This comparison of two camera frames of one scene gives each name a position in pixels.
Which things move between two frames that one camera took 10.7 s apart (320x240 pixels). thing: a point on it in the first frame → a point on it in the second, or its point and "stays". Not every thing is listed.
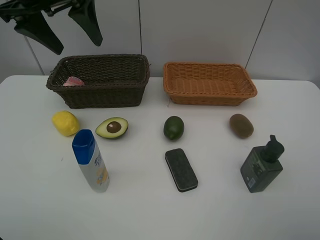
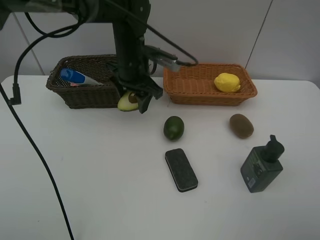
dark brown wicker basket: (111, 81) stays
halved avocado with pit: (112, 127) → (128, 102)
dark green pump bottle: (262, 165) stays
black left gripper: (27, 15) → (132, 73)
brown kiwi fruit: (241, 126) stays
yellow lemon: (65, 122) → (227, 82)
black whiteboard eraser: (182, 172) stays
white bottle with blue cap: (90, 160) → (76, 78)
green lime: (173, 127) stays
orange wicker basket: (208, 84) stays
